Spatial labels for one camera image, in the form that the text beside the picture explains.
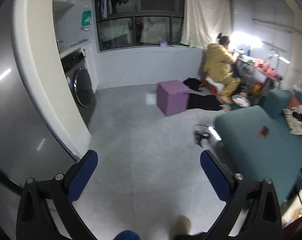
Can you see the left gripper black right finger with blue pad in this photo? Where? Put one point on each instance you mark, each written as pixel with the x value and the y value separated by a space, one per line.
pixel 252 207

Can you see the purple square ottoman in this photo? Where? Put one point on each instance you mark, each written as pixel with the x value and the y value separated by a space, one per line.
pixel 172 97

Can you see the white hanging curtain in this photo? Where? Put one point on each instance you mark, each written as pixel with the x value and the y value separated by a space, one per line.
pixel 204 20

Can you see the person in yellow clothes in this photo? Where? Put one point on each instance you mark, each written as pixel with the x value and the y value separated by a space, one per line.
pixel 217 67

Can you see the black front-load washing machine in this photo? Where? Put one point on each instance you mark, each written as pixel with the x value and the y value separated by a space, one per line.
pixel 80 84

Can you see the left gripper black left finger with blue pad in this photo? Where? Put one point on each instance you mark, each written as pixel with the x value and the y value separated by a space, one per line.
pixel 34 219

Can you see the teal sofa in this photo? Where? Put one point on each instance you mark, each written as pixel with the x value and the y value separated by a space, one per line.
pixel 260 144

